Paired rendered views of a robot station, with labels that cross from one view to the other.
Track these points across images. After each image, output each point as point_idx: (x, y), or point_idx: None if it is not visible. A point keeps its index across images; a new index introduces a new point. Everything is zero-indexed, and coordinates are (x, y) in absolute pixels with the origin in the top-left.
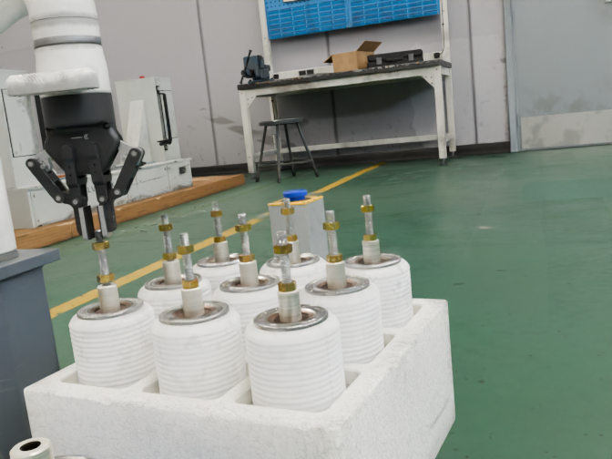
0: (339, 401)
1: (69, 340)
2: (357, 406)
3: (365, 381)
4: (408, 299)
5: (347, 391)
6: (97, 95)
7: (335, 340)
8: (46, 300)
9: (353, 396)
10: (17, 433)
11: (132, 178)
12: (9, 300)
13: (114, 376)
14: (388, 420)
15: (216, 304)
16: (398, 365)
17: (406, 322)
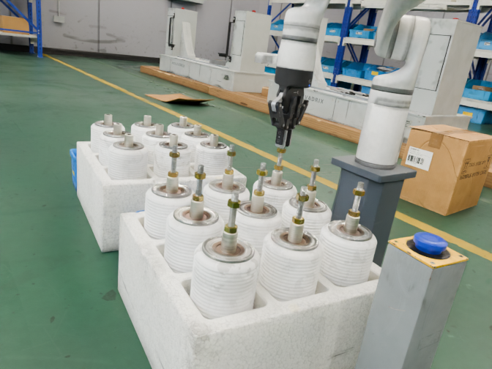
0: (138, 222)
1: None
2: (126, 223)
3: (140, 234)
4: (193, 282)
5: (141, 228)
6: (277, 68)
7: (146, 202)
8: (363, 199)
9: (134, 225)
10: None
11: (278, 119)
12: (343, 181)
13: None
14: (135, 264)
15: (228, 191)
16: (143, 255)
17: (190, 296)
